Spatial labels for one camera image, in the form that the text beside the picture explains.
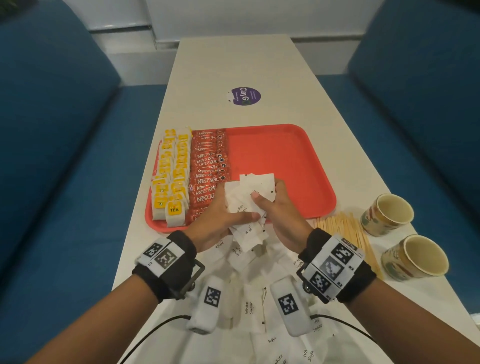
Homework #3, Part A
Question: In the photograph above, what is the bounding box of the person's right hand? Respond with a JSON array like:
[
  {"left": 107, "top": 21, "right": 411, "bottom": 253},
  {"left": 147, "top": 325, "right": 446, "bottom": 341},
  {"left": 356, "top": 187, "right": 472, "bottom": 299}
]
[{"left": 250, "top": 179, "right": 314, "bottom": 255}]

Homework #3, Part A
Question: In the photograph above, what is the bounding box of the person's left hand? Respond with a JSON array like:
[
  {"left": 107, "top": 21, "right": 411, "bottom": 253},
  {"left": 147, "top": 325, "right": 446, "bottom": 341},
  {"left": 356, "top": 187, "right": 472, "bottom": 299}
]
[{"left": 183, "top": 182, "right": 261, "bottom": 253}]

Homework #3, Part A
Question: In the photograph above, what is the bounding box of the bundle of white sugar sachets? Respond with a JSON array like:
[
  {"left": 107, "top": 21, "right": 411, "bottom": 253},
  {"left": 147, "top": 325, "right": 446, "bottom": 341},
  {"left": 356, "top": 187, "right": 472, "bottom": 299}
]
[{"left": 224, "top": 172, "right": 277, "bottom": 253}]

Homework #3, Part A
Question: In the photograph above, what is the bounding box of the person's right forearm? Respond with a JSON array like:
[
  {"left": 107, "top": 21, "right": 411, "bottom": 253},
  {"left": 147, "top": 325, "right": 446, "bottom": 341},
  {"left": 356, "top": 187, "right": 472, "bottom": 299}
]
[{"left": 346, "top": 279, "right": 480, "bottom": 364}]

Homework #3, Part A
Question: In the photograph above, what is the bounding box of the person's left forearm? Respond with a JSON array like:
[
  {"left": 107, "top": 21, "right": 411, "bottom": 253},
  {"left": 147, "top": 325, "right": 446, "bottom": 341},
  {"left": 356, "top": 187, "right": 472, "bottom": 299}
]
[{"left": 25, "top": 274, "right": 159, "bottom": 364}]

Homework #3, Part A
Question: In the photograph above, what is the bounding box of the red plastic tray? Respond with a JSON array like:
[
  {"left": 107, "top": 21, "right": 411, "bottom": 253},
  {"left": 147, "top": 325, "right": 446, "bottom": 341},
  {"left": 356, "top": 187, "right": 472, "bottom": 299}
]
[{"left": 145, "top": 124, "right": 337, "bottom": 234}]

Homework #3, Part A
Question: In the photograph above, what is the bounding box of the row of red coffee sticks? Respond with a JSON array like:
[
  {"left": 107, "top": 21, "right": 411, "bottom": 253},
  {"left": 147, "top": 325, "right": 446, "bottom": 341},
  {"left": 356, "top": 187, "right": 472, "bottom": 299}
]
[{"left": 185, "top": 128, "right": 231, "bottom": 226}]

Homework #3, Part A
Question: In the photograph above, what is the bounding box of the row of yellow tea bags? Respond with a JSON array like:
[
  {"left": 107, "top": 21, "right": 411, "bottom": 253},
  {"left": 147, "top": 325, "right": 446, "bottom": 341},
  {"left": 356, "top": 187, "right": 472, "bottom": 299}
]
[{"left": 151, "top": 127, "right": 193, "bottom": 228}]

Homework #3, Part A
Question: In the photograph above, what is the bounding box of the left black marker wristband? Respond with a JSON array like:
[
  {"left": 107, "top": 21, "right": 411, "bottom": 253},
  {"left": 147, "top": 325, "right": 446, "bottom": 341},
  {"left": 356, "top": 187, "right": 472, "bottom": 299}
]
[{"left": 131, "top": 230, "right": 206, "bottom": 304}]

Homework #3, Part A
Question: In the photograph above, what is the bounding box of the black marker wristband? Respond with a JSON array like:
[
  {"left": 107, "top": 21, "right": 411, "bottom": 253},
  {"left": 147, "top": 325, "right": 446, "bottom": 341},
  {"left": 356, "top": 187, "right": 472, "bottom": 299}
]
[
  {"left": 296, "top": 227, "right": 377, "bottom": 305},
  {"left": 131, "top": 230, "right": 206, "bottom": 304}
]

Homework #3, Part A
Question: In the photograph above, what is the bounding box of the pile of wooden stirrers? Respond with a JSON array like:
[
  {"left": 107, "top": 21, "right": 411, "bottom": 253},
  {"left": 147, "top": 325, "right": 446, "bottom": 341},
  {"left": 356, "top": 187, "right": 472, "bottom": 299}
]
[{"left": 313, "top": 212, "right": 384, "bottom": 280}]

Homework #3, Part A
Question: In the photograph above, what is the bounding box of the right black marker wristband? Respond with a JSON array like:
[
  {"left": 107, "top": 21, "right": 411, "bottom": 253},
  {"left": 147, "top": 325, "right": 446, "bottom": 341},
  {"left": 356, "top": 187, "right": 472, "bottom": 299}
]
[{"left": 296, "top": 227, "right": 377, "bottom": 305}]

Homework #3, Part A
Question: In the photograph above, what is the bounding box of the round purple sticker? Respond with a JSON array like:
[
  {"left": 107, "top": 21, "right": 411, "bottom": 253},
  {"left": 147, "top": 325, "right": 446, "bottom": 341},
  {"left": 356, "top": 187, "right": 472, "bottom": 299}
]
[{"left": 226, "top": 86, "right": 262, "bottom": 107}]

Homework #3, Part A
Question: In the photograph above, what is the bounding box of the pile of loose sugar packets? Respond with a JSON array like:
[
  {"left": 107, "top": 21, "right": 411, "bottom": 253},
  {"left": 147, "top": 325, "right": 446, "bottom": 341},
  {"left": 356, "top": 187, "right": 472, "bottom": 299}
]
[{"left": 165, "top": 235, "right": 376, "bottom": 364}]

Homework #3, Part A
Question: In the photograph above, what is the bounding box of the patterned paper cup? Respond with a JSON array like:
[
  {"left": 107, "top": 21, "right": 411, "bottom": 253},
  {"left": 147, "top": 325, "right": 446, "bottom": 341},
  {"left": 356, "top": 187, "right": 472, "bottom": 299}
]
[
  {"left": 361, "top": 193, "right": 415, "bottom": 238},
  {"left": 381, "top": 235, "right": 450, "bottom": 282}
]

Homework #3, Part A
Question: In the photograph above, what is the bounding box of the blue sofa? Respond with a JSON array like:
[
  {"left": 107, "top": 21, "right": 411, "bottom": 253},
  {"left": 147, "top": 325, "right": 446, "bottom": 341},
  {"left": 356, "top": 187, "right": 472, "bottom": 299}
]
[
  {"left": 0, "top": 0, "right": 168, "bottom": 364},
  {"left": 317, "top": 0, "right": 480, "bottom": 316}
]

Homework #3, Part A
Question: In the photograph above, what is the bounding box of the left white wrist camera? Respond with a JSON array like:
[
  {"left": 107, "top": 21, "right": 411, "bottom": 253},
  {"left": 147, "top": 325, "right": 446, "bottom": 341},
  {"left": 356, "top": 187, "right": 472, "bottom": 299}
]
[{"left": 186, "top": 275, "right": 226, "bottom": 335}]

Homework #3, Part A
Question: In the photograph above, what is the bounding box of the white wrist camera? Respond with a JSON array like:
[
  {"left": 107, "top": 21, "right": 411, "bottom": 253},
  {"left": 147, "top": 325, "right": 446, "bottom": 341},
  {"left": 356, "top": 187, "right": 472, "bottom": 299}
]
[
  {"left": 269, "top": 275, "right": 314, "bottom": 338},
  {"left": 186, "top": 275, "right": 226, "bottom": 335}
]

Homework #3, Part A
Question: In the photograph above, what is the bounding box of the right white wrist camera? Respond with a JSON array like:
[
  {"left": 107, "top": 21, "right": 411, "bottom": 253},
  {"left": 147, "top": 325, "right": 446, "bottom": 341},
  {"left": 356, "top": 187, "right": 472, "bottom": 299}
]
[{"left": 269, "top": 275, "right": 314, "bottom": 338}]

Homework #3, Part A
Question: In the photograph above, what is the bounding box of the black cable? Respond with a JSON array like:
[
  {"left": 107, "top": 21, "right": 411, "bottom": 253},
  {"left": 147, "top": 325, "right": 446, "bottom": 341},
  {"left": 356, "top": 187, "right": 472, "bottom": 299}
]
[
  {"left": 119, "top": 314, "right": 192, "bottom": 364},
  {"left": 310, "top": 314, "right": 376, "bottom": 344}
]

